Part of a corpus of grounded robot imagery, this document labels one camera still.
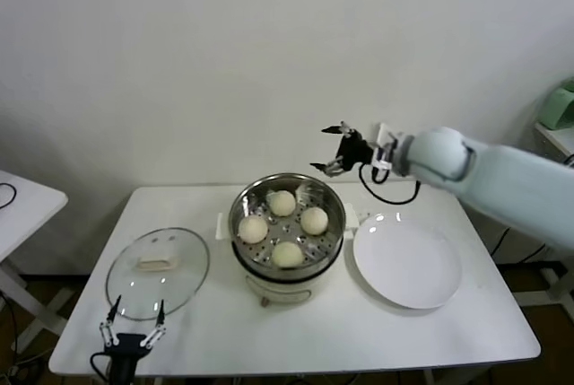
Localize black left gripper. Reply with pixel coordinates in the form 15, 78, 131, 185
98, 294, 167, 385

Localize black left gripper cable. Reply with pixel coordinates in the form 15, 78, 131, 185
89, 351, 111, 380

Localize stainless steel steamer basket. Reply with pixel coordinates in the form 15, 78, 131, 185
217, 172, 362, 281

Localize round glass pot lid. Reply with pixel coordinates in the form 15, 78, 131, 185
105, 226, 211, 321

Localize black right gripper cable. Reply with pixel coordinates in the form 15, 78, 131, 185
358, 162, 421, 205

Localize thin black looped cable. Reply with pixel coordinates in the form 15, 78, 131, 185
0, 180, 22, 211

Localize white steamed baozi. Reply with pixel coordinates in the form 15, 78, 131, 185
299, 206, 329, 236
266, 190, 297, 218
237, 215, 269, 244
271, 241, 304, 269

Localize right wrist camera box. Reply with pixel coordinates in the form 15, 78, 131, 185
374, 122, 400, 171

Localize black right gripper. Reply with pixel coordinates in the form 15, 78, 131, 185
309, 120, 376, 178

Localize pale green container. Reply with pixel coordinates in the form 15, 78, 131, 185
540, 79, 574, 130

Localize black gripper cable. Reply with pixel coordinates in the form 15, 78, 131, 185
358, 162, 421, 205
89, 351, 111, 380

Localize white round plate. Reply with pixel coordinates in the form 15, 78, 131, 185
352, 212, 463, 311

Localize black room cable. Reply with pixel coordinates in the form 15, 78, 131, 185
492, 226, 549, 266

